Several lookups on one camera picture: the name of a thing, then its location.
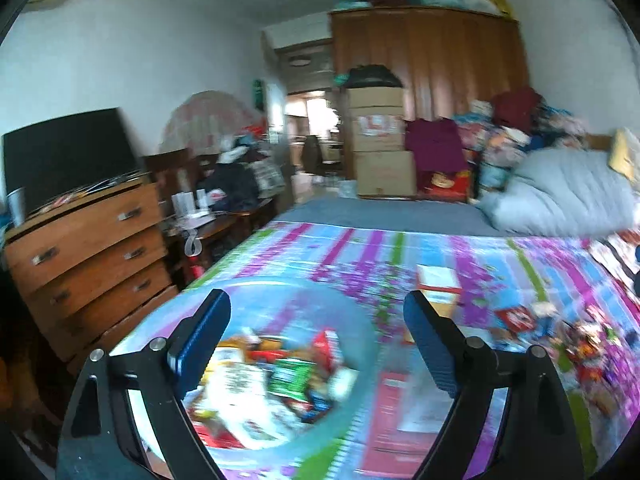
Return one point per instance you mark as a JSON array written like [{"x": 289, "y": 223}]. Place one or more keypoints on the grey blue quilt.
[{"x": 560, "y": 190}]

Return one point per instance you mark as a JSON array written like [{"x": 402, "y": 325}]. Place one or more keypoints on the black bag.
[{"x": 372, "y": 77}]

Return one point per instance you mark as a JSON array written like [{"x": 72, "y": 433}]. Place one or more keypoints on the white wifi router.
[{"x": 180, "y": 205}]

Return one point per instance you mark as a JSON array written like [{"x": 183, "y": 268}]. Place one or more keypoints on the dark office chair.
[{"x": 312, "y": 152}]

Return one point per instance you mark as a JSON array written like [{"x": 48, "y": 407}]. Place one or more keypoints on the pile of folded bedding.
[{"x": 505, "y": 145}]

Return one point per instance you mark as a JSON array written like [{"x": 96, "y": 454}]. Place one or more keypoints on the dark wooden chair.
[{"x": 170, "y": 165}]

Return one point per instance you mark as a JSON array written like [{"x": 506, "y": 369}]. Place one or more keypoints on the red bottle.
[{"x": 196, "y": 267}]

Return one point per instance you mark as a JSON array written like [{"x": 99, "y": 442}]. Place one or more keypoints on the red printed cardboard box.
[{"x": 377, "y": 130}]

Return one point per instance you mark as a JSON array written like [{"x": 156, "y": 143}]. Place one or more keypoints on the metal cup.
[{"x": 16, "y": 207}]

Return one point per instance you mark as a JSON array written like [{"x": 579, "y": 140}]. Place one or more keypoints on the yellow white bundle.
[{"x": 487, "y": 7}]

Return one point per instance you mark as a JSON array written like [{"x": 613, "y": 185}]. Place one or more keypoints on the black flat television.
[{"x": 65, "y": 155}]

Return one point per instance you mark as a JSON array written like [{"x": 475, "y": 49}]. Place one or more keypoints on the heap of mixed snack packets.
[
  {"x": 590, "y": 350},
  {"x": 235, "y": 385}
]

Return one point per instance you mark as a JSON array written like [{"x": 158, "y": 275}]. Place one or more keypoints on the yellow pillow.
[{"x": 625, "y": 155}]

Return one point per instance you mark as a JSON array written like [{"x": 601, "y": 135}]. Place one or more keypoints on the green hanging bag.
[{"x": 258, "y": 95}]

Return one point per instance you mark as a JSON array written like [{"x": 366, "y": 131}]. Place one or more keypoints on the dark wooden side table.
[{"x": 220, "y": 225}]

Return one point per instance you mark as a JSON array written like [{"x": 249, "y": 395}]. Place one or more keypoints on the wooden drawer dresser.
[{"x": 90, "y": 270}]

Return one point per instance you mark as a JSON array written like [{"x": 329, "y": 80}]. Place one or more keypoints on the small green snack packet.
[{"x": 290, "y": 377}]

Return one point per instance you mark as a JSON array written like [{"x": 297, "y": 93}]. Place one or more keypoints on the striped fan cover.
[{"x": 205, "y": 115}]

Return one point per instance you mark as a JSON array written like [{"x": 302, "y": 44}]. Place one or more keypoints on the large cardboard box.
[{"x": 382, "y": 175}]

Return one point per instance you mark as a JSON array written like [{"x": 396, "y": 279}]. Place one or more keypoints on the plain cardboard box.
[{"x": 375, "y": 97}]

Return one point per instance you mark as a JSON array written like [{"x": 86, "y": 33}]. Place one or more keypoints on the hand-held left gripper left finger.
[{"x": 200, "y": 345}]

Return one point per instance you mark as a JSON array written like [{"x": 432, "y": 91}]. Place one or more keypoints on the red gift box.
[{"x": 445, "y": 185}]

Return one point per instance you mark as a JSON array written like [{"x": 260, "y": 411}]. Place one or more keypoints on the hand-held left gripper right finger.
[{"x": 430, "y": 350}]

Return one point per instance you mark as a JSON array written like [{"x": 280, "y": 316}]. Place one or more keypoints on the translucent blue plastic bowl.
[{"x": 310, "y": 305}]

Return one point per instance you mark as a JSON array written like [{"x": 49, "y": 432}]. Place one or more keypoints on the wooden wardrobe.
[{"x": 450, "y": 60}]

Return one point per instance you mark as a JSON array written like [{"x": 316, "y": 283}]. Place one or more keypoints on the orange cardboard box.
[{"x": 437, "y": 280}]

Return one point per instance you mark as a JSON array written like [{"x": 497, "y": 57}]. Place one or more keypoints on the maroon cloth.
[{"x": 435, "y": 145}]

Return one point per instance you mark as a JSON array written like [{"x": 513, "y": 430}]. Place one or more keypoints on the red coffee packet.
[{"x": 515, "y": 320}]

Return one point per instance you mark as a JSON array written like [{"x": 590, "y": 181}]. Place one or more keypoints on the pile of clothes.
[{"x": 230, "y": 185}]

